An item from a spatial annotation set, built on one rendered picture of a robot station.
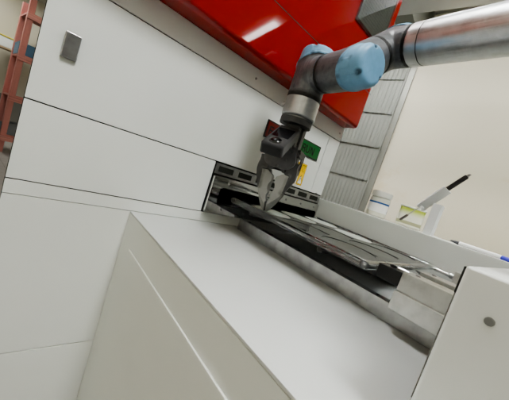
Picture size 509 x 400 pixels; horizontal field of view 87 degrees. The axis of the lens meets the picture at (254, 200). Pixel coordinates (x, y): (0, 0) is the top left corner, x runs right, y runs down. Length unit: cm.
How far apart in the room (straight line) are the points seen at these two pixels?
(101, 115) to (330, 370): 52
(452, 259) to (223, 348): 63
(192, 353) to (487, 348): 27
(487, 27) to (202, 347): 58
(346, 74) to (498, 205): 328
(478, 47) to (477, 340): 44
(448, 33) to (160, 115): 52
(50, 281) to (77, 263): 5
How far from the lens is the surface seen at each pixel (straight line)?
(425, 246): 83
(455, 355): 26
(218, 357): 33
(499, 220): 371
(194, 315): 36
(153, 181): 62
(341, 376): 31
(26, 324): 70
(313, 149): 89
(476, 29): 58
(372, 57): 55
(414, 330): 49
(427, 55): 61
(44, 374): 78
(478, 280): 25
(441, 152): 385
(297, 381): 28
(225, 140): 67
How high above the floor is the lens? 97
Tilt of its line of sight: 5 degrees down
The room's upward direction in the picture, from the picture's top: 18 degrees clockwise
